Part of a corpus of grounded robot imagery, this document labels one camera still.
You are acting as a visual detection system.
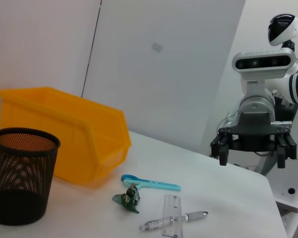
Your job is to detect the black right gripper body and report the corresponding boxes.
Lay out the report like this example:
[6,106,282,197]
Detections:
[218,111,293,152]

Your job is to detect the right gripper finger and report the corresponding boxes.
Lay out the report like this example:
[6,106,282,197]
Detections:
[275,132,298,169]
[210,132,229,167]

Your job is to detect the blue scissors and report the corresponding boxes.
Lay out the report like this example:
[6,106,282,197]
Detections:
[121,174,181,192]

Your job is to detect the transparent plastic ruler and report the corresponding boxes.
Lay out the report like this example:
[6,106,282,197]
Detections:
[161,194,184,238]

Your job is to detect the clear silver pen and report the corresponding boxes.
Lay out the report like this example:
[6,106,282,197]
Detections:
[139,210,209,232]

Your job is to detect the green plastic wrapper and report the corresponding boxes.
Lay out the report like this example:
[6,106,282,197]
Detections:
[112,183,141,214]

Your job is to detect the black mesh pen cup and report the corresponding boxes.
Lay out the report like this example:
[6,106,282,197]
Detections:
[0,127,61,226]

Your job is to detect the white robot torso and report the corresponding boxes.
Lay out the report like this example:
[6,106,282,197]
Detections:
[253,43,298,238]

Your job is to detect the black white robot head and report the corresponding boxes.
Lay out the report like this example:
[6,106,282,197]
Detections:
[268,14,298,49]

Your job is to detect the yellow plastic storage bin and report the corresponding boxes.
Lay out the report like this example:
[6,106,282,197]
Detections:
[0,86,132,189]

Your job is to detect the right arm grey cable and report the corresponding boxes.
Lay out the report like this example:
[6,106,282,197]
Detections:
[217,111,239,131]

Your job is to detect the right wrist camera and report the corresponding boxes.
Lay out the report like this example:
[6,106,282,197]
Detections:
[232,48,297,95]

